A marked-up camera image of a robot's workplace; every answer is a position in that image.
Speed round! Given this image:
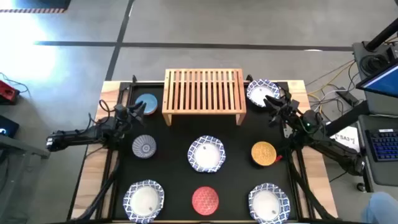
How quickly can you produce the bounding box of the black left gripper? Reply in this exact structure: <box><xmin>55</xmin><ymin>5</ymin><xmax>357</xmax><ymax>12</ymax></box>
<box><xmin>114</xmin><ymin>101</ymin><xmax>147</xmax><ymax>127</ymax></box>

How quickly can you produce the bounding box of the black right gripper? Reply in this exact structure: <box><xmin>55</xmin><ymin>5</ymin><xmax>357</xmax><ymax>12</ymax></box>
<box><xmin>263</xmin><ymin>95</ymin><xmax>301</xmax><ymax>128</ymax></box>

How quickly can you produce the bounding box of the light blue bowl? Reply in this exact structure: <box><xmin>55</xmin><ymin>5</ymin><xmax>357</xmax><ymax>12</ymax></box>
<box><xmin>134</xmin><ymin>93</ymin><xmax>159</xmax><ymax>116</ymax></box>

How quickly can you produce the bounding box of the blue-patterned white paper plate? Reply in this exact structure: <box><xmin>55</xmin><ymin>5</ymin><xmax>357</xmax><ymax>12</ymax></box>
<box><xmin>248</xmin><ymin>182</ymin><xmax>291</xmax><ymax>224</ymax></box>
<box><xmin>246</xmin><ymin>78</ymin><xmax>281</xmax><ymax>108</ymax></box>
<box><xmin>187</xmin><ymin>134</ymin><xmax>227</xmax><ymax>174</ymax></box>
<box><xmin>123</xmin><ymin>179</ymin><xmax>165</xmax><ymax>224</ymax></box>

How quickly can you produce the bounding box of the grey radial-patterned bowl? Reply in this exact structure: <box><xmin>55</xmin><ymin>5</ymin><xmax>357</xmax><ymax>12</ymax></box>
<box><xmin>131</xmin><ymin>134</ymin><xmax>157</xmax><ymax>159</ymax></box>

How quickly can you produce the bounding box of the yellow patterned bowl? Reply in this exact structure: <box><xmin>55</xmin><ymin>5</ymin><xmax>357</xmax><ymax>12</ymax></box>
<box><xmin>251</xmin><ymin>141</ymin><xmax>277</xmax><ymax>167</ymax></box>

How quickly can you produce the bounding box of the red patterned bowl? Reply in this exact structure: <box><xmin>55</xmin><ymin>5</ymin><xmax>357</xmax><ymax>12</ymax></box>
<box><xmin>191</xmin><ymin>186</ymin><xmax>220</xmax><ymax>216</ymax></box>

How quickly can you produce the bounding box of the wooden slatted shelf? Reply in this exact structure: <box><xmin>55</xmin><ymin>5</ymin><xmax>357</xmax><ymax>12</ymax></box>
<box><xmin>161</xmin><ymin>68</ymin><xmax>248</xmax><ymax>127</ymax></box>

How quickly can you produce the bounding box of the black slanted support bar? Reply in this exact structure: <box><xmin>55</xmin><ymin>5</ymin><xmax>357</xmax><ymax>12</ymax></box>
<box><xmin>323</xmin><ymin>100</ymin><xmax>370</xmax><ymax>137</ymax></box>

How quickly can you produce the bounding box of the black power strip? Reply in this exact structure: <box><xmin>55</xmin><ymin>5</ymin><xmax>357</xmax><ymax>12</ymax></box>
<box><xmin>335</xmin><ymin>88</ymin><xmax>363</xmax><ymax>108</ymax></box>

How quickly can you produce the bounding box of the white paper sign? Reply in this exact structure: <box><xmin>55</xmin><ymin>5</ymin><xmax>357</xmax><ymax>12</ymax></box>
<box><xmin>329</xmin><ymin>126</ymin><xmax>361</xmax><ymax>153</ymax></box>

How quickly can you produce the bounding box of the monitor with blue screen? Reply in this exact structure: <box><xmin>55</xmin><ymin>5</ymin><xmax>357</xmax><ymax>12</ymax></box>
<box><xmin>356</xmin><ymin>60</ymin><xmax>398</xmax><ymax>100</ymax></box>

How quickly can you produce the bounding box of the black backlit keyboard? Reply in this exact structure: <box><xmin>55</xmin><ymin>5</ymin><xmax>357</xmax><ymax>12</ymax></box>
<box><xmin>364</xmin><ymin>128</ymin><xmax>398</xmax><ymax>162</ymax></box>

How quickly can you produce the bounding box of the grey equipment cart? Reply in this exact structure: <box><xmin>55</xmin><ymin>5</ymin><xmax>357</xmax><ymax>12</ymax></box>
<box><xmin>352</xmin><ymin>40</ymin><xmax>398</xmax><ymax>187</ymax></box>

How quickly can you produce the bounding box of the grey side desk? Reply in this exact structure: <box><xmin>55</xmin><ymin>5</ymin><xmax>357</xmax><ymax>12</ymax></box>
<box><xmin>0</xmin><ymin>134</ymin><xmax>51</xmax><ymax>224</ymax></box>

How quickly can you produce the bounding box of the black round pole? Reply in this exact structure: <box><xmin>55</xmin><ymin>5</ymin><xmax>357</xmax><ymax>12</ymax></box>
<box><xmin>364</xmin><ymin>26</ymin><xmax>398</xmax><ymax>52</ymax></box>

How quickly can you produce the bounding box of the black device with blue light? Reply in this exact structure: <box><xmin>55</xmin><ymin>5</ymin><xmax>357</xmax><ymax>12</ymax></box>
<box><xmin>0</xmin><ymin>114</ymin><xmax>20</xmax><ymax>138</ymax></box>

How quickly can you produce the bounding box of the red device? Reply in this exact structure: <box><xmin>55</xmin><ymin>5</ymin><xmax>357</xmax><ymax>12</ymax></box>
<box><xmin>0</xmin><ymin>80</ymin><xmax>21</xmax><ymax>105</ymax></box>

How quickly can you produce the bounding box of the person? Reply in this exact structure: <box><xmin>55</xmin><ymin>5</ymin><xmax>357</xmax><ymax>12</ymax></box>
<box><xmin>362</xmin><ymin>192</ymin><xmax>398</xmax><ymax>224</ymax></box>

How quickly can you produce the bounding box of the black hazard-striped floor mat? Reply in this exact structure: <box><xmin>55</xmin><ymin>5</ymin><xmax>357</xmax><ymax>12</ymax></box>
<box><xmin>0</xmin><ymin>0</ymin><xmax>72</xmax><ymax>14</ymax></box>

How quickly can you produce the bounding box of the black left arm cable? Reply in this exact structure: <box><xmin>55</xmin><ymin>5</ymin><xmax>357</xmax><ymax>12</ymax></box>
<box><xmin>98</xmin><ymin>99</ymin><xmax>116</xmax><ymax>124</ymax></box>

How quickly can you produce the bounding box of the yellow cable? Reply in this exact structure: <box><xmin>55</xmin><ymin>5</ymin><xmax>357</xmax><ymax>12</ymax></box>
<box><xmin>306</xmin><ymin>60</ymin><xmax>357</xmax><ymax>96</ymax></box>

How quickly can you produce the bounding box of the coiled black cable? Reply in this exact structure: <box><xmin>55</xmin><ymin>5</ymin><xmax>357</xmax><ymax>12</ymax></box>
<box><xmin>359</xmin><ymin>54</ymin><xmax>389</xmax><ymax>75</ymax></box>

